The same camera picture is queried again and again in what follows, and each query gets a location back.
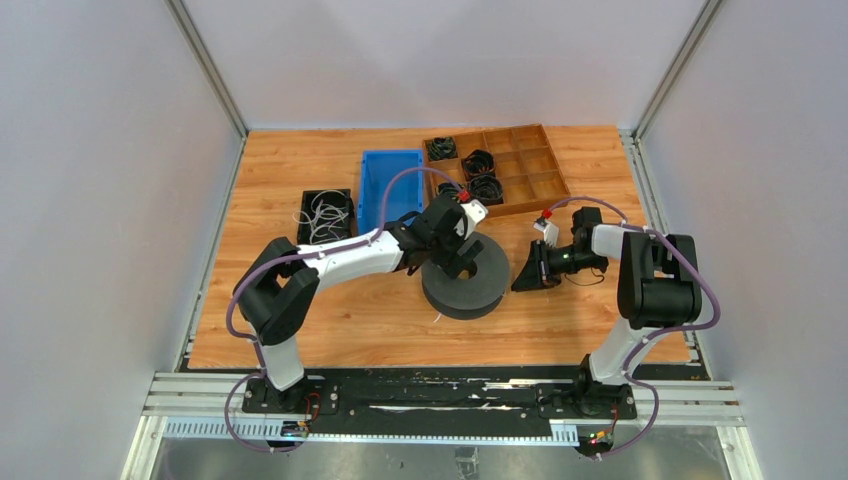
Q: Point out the dark grey cable spool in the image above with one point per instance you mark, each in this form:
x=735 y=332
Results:
x=479 y=288

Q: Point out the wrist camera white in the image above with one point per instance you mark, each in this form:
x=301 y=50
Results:
x=474 y=213
x=548 y=230

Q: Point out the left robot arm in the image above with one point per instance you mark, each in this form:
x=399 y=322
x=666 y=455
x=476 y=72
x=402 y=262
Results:
x=276 y=293

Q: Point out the rolled tie orange pattern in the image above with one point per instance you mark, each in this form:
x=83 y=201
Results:
x=478 y=163

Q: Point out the wooden compartment tray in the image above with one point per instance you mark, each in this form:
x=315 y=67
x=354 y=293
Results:
x=525 y=164

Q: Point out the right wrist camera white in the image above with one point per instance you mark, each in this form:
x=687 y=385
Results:
x=548 y=230

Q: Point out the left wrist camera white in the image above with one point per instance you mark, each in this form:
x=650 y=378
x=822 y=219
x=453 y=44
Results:
x=474 y=213

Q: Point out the black plastic bin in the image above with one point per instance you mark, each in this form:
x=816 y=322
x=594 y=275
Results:
x=325 y=216

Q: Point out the rolled tie green pattern back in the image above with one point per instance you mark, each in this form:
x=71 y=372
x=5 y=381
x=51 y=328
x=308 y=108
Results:
x=441 y=148

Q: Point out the aluminium frame rail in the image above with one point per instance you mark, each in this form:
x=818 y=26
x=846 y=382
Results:
x=210 y=407

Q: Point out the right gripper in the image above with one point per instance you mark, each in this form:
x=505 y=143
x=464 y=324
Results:
x=538 y=272

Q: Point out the blue plastic bin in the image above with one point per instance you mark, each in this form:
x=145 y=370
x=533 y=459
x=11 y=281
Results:
x=377 y=169

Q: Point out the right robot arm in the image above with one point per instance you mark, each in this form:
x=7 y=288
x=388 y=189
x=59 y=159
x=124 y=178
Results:
x=657 y=290

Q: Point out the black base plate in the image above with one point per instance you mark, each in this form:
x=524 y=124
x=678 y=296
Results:
x=467 y=401

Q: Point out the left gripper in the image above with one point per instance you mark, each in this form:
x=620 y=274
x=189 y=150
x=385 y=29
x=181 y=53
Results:
x=456 y=261

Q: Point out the rolled tie dark floral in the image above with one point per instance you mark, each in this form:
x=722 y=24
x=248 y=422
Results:
x=487 y=189

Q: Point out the rolled tie yellow green front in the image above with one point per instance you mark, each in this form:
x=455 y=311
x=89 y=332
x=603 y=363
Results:
x=449 y=189

